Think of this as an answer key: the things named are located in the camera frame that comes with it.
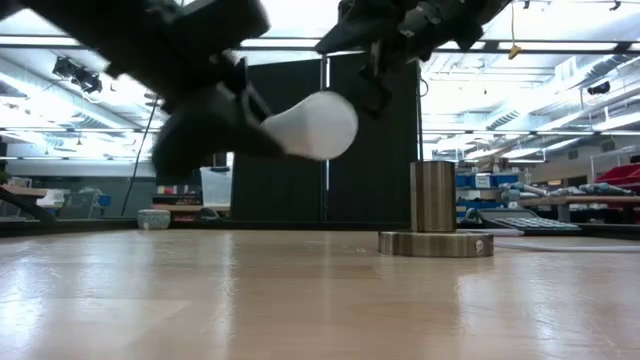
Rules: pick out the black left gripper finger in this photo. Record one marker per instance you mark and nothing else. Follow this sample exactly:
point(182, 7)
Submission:
point(267, 142)
point(255, 102)

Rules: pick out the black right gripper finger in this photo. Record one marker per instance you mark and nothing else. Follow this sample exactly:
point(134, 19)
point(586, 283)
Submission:
point(370, 95)
point(345, 37)

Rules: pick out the white light bulb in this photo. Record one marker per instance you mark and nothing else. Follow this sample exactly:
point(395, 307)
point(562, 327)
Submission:
point(315, 127)

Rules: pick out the brass lamp base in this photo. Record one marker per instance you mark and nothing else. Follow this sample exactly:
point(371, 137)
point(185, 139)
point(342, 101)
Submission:
point(434, 240)

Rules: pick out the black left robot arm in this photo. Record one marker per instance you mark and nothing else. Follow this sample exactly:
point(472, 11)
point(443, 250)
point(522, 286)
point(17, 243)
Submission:
point(150, 40)

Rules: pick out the black partition panel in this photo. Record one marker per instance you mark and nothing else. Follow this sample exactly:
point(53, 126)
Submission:
point(280, 190)

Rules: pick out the clear plastic container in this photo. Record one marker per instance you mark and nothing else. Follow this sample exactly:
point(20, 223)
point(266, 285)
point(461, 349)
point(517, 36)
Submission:
point(216, 187)

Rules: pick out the small grey round bowl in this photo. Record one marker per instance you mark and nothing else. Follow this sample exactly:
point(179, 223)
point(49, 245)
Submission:
point(154, 220)

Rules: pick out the blue storage bins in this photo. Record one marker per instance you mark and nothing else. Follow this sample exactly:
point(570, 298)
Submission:
point(495, 180)

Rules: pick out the black ceiling fixture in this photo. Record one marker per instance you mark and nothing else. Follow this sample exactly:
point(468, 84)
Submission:
point(599, 88)

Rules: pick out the lilac pen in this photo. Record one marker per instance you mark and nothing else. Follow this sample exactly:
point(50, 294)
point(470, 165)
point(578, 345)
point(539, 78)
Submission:
point(495, 232)

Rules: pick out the wooden table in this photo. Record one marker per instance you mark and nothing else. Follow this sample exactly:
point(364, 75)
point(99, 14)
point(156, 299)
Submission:
point(20, 191)

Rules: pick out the black desk calculator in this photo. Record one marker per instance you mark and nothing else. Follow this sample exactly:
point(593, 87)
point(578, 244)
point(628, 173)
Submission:
point(535, 223)

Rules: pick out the wooden workbench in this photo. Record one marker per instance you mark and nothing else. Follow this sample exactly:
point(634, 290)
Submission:
point(600, 200)

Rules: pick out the red storage bin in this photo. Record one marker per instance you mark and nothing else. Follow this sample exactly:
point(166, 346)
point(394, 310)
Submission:
point(622, 176)

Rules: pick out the black frame-mounted camera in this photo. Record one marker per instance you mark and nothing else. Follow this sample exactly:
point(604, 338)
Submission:
point(80, 76)

